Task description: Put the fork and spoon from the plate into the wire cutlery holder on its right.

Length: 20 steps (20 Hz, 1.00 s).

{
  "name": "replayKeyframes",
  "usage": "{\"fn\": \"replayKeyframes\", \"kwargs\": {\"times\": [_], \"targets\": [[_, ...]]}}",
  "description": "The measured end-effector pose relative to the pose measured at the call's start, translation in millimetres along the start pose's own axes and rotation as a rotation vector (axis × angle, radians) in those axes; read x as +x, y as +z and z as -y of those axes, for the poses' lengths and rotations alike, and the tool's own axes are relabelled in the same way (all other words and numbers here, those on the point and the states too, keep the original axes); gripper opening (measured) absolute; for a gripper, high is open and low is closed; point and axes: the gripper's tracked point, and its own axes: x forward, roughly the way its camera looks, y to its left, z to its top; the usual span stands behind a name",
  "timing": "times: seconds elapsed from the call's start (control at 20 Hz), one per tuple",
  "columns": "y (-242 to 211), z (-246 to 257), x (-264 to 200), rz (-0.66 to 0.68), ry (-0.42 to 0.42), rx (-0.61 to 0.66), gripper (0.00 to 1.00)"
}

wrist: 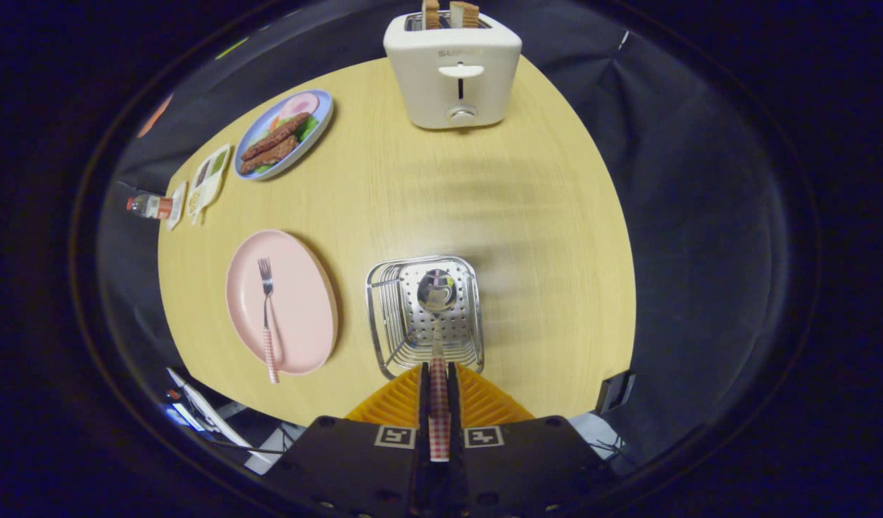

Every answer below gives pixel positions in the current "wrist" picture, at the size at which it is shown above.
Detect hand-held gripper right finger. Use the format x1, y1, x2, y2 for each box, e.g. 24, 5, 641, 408
448, 362, 618, 518

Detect pink plate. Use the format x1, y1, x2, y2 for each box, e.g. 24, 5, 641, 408
225, 229, 339, 376

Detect pink ham slice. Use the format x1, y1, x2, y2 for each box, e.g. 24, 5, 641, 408
279, 92, 320, 119

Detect black table clamp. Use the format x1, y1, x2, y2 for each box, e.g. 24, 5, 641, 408
596, 371, 636, 416

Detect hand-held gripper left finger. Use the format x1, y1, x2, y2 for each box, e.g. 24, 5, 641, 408
265, 363, 431, 518

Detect metal wire basket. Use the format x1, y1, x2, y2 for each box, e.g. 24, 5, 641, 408
366, 255, 485, 380

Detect clear bottle with red cap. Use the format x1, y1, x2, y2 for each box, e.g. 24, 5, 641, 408
127, 193, 174, 220

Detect white slanted board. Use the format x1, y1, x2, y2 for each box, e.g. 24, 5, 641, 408
166, 367, 269, 461

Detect white square coaster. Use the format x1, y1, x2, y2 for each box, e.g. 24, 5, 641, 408
166, 181, 188, 231

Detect white divided condiment tray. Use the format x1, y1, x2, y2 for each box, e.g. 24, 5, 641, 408
186, 144, 232, 225

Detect fork with red checked handle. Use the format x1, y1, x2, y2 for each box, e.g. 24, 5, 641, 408
258, 258, 280, 384

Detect brown sausage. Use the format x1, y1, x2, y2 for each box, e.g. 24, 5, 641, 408
241, 112, 311, 160
240, 135, 299, 176

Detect white toaster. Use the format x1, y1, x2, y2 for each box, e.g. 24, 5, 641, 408
383, 9, 522, 130

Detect blue packet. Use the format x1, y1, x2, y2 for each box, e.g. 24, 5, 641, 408
164, 403, 204, 432

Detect spoon with red checked handle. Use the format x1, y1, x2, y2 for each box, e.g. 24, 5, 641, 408
417, 268, 458, 463

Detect blue plate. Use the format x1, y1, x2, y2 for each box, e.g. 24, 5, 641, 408
233, 89, 334, 181

